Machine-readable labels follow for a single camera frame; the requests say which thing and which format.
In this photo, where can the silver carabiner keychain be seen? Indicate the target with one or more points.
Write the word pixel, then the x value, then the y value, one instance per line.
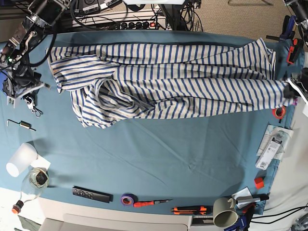
pixel 30 101

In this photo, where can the packaged item on card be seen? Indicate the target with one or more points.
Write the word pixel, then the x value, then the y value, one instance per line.
pixel 273 145

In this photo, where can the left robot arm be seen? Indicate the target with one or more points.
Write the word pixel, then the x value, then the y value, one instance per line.
pixel 300 8

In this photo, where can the white paper cup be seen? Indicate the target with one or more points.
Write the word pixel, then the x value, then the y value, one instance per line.
pixel 21 160

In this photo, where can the small red cube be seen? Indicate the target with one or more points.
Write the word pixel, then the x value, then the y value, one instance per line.
pixel 259 183

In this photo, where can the blue white striped T-shirt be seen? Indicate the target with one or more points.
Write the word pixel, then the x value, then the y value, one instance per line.
pixel 112 82

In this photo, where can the black remote control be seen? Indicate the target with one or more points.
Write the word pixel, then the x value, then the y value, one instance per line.
pixel 92 194

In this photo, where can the red black clamp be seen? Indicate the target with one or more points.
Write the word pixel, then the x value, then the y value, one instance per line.
pixel 294 51

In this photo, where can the orange black utility knife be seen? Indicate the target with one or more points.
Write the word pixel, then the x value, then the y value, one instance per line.
pixel 192 210

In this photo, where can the black marker pen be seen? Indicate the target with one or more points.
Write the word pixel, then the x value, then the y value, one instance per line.
pixel 251 200

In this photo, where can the clear glass bottle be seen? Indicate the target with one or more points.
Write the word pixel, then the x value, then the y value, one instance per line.
pixel 33 185

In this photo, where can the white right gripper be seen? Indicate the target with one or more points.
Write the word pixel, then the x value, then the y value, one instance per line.
pixel 19 86

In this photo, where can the purple tape roll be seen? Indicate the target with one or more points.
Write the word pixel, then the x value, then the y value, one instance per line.
pixel 128 199

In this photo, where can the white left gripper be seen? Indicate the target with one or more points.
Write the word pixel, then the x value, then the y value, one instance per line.
pixel 298 86

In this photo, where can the black power strip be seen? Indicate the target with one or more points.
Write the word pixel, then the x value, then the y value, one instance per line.
pixel 133 26

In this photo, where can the allen key with brass sleeve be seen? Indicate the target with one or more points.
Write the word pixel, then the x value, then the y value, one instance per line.
pixel 21 124

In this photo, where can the teal table cloth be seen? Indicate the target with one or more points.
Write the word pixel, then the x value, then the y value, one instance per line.
pixel 191 161

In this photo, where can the grey ceramic mug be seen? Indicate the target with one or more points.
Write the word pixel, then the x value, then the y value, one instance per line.
pixel 224 213

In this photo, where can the red tape roll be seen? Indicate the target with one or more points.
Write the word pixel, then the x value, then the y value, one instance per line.
pixel 279 112

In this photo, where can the blue black bar clamp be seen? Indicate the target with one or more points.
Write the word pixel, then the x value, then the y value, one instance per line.
pixel 244 220

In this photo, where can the blue plastic knob box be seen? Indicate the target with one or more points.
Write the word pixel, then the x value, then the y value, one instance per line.
pixel 5 83

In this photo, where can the orange handled screwdriver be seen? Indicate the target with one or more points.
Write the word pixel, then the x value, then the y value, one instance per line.
pixel 148 203

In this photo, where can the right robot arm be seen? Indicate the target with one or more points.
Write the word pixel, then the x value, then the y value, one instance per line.
pixel 14 57

